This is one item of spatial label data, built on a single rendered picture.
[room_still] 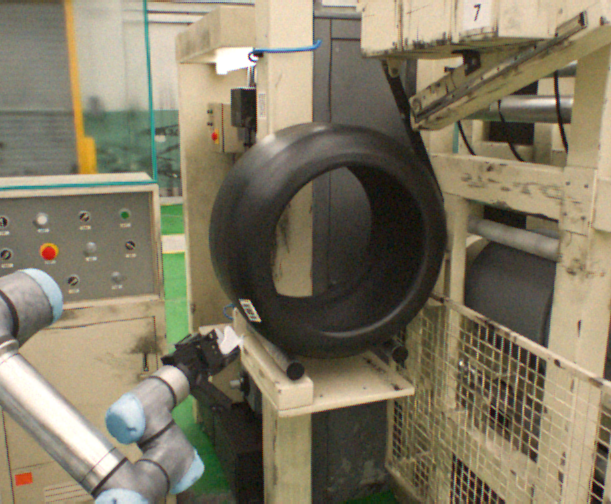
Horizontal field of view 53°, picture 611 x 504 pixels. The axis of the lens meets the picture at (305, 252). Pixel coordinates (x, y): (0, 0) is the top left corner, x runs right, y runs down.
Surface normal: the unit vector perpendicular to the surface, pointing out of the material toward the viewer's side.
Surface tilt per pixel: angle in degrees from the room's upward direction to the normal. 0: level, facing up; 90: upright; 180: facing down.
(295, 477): 90
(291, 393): 90
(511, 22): 90
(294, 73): 90
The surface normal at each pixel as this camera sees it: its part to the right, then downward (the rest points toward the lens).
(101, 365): 0.35, 0.22
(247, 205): -0.40, -0.11
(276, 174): -0.25, -0.33
